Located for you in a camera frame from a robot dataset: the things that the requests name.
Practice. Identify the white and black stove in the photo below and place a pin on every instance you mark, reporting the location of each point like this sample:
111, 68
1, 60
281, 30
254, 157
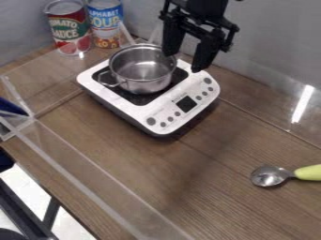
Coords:
162, 112

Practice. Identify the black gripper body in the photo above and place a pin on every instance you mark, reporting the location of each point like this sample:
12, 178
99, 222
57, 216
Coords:
202, 12

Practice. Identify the black metal table frame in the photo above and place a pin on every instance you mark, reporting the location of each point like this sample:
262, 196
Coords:
33, 228

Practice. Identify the tomato sauce can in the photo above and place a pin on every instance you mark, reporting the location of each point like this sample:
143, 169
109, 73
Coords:
68, 25

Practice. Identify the silver metal pot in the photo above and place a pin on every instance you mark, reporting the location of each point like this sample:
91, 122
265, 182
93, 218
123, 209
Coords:
139, 69

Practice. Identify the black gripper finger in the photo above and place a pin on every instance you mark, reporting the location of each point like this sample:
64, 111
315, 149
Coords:
172, 35
207, 49

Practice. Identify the alphabet soup can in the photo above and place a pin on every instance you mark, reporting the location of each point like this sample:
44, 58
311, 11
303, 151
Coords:
105, 15

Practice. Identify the clear acrylic barrier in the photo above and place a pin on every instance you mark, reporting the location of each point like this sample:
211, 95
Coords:
117, 185

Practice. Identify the spoon with yellow handle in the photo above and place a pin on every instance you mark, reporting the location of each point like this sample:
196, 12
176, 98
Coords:
269, 176

